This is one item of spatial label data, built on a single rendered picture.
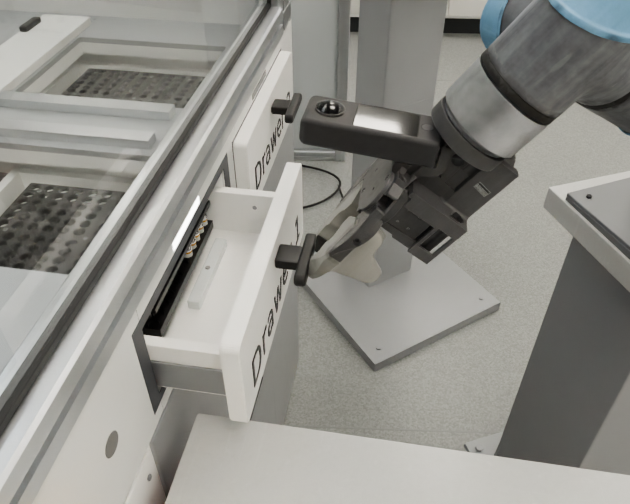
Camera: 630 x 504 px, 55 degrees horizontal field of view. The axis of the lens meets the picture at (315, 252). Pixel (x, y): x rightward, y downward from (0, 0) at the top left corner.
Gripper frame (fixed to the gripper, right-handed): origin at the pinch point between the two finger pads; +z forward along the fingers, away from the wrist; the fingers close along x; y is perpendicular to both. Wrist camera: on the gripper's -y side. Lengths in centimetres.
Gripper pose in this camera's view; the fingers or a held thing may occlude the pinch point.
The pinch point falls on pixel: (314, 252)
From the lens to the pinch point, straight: 61.1
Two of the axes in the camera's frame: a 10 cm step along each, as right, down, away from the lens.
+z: -5.6, 5.6, 6.1
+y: 8.1, 5.2, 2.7
